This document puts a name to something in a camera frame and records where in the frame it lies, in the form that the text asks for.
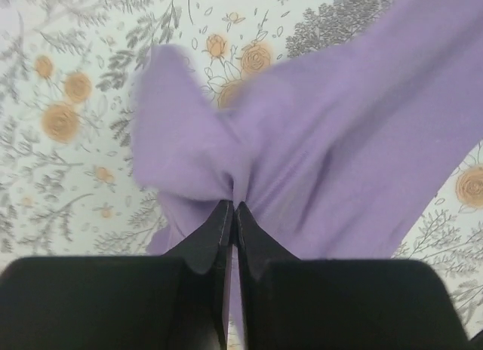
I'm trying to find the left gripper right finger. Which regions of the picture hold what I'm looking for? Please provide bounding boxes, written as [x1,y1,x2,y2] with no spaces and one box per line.
[235,204,468,349]

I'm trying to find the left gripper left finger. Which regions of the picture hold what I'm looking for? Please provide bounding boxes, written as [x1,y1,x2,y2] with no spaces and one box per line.
[1,201,230,349]

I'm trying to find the purple t shirt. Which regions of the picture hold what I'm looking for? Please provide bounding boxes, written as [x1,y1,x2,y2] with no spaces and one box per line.
[133,0,482,259]

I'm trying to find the floral patterned table mat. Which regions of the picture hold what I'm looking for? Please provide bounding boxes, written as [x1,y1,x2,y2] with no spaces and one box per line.
[1,0,393,265]

